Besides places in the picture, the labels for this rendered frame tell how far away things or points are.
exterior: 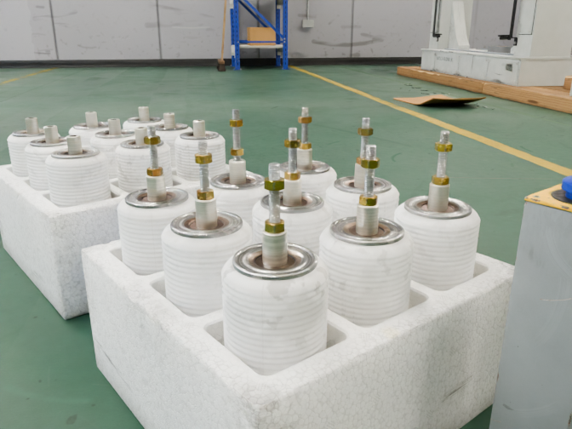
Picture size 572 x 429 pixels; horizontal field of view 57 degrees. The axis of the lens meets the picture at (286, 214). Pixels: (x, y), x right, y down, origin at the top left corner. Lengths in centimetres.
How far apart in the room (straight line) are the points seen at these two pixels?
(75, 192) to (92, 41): 613
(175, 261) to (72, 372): 32
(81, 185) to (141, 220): 30
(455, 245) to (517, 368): 14
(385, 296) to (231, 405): 18
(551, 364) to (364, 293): 17
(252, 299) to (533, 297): 24
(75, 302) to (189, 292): 41
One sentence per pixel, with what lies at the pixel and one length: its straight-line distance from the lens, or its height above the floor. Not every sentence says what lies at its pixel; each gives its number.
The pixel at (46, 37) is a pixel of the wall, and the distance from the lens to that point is 711.
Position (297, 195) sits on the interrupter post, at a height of 26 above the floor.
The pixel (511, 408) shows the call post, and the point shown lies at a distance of 57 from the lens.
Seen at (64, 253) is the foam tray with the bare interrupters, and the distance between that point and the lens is 90.
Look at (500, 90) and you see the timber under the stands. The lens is 396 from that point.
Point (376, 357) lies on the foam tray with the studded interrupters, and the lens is 50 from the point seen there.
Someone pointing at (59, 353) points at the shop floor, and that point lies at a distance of 86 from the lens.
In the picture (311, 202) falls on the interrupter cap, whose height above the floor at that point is 25.
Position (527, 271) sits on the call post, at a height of 25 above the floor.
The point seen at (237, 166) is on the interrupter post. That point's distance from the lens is 70.
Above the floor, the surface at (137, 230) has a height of 23.
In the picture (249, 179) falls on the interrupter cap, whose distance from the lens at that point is 73.
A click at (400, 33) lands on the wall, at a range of 740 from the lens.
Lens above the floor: 45
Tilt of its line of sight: 19 degrees down
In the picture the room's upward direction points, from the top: straight up
